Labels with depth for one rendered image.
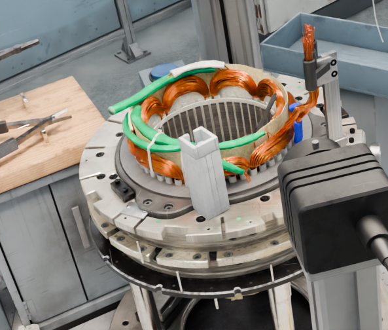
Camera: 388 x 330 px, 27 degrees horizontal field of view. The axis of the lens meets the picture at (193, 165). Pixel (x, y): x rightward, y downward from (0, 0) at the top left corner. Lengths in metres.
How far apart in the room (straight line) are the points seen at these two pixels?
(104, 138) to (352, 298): 0.63
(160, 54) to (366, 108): 2.46
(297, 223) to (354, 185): 0.03
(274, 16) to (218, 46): 1.94
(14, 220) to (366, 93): 0.50
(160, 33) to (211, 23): 2.40
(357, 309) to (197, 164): 0.41
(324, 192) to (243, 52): 1.04
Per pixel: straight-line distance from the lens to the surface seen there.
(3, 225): 1.09
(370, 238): 0.35
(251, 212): 0.83
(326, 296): 0.39
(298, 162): 0.37
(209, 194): 0.81
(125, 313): 1.18
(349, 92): 1.17
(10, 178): 1.04
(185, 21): 3.81
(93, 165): 0.95
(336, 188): 0.36
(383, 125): 1.20
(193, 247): 0.85
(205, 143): 0.78
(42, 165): 1.05
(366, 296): 0.40
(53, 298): 1.18
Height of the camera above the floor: 1.62
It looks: 35 degrees down
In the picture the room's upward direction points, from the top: 12 degrees counter-clockwise
